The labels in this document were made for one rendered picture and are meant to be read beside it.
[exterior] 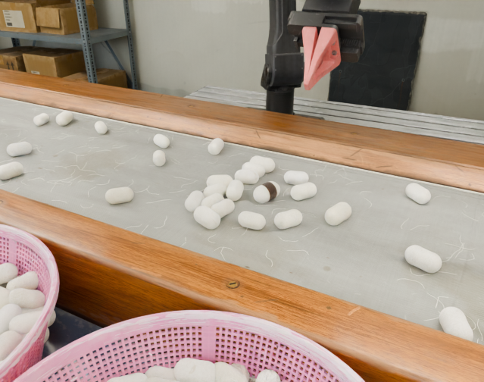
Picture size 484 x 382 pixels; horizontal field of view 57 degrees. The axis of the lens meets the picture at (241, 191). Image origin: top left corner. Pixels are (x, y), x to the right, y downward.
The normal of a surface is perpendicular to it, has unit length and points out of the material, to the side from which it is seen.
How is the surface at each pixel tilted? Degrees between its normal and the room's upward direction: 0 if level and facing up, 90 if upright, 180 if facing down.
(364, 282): 0
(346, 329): 0
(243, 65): 90
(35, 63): 90
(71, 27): 91
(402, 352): 0
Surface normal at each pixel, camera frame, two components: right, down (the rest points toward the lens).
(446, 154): 0.00, -0.88
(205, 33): -0.41, 0.47
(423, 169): -0.32, -0.32
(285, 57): 0.24, 0.29
